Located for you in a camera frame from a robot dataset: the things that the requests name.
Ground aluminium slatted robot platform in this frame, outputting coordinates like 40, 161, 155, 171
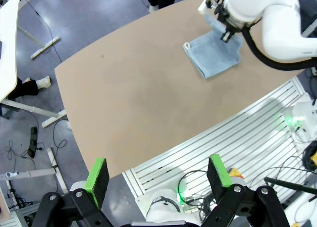
122, 76, 317, 227

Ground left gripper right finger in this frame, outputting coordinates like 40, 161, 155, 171
200, 154, 290, 227

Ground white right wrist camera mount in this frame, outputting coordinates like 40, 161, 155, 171
198, 0, 223, 15

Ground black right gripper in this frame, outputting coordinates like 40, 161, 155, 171
217, 11, 245, 43

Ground white rounded table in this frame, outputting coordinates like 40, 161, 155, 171
0, 0, 67, 129

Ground yellow emergency stop box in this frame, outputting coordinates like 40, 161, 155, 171
227, 167, 246, 185

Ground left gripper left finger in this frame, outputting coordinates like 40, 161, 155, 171
31, 157, 129, 227

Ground black floor cable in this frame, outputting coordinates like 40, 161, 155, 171
21, 0, 62, 62

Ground yellow box with cables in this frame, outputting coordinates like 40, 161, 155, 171
303, 141, 317, 171

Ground black right arm hose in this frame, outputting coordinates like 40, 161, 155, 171
241, 26, 317, 71

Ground brown side table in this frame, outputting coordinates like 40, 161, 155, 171
0, 187, 12, 220

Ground white desk leg frame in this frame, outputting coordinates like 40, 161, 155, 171
0, 146, 69, 195

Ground black stand rod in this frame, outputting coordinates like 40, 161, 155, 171
264, 177, 317, 194

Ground seated person black trousers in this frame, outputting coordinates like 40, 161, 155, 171
7, 76, 52, 100

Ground black cable bundle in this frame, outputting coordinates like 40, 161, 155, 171
183, 194, 218, 223

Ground blue towel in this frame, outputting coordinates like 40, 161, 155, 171
182, 14, 245, 79

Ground black power strip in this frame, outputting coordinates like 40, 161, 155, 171
28, 126, 38, 159

